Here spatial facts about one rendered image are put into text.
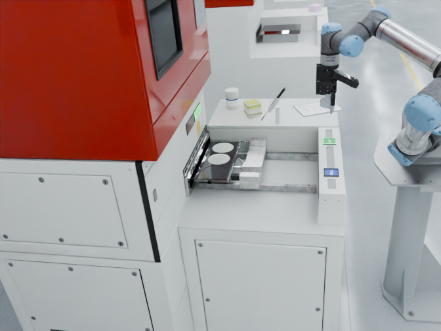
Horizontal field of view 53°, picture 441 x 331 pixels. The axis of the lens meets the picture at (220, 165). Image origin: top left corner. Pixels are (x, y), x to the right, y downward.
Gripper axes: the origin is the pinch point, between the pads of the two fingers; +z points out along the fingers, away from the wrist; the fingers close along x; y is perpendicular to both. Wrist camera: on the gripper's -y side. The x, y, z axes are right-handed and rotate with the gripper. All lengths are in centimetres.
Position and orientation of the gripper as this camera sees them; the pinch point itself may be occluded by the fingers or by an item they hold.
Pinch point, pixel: (333, 110)
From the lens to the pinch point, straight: 190.6
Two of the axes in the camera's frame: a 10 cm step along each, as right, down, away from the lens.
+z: 0.8, 8.6, 5.0
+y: -9.8, -0.2, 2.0
